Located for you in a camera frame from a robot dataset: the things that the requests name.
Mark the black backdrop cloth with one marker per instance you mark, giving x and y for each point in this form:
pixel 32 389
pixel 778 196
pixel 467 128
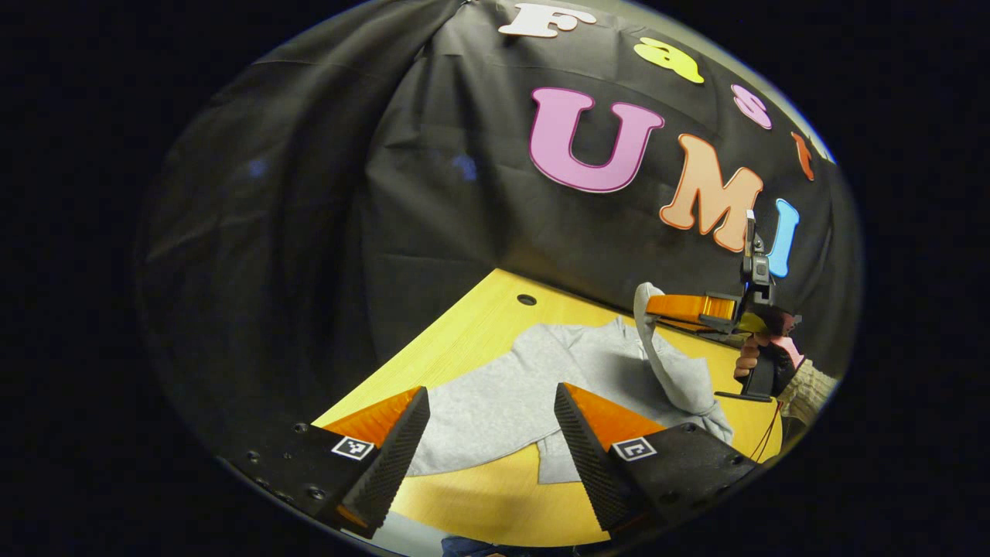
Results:
pixel 433 201

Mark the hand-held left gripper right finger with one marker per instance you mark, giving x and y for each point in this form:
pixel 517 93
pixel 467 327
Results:
pixel 588 456

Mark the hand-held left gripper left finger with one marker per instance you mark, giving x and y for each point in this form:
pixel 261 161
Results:
pixel 398 456

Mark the grey sweatshirt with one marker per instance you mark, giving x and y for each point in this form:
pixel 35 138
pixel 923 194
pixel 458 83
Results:
pixel 503 402

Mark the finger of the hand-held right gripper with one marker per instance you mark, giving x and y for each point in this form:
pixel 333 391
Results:
pixel 684 307

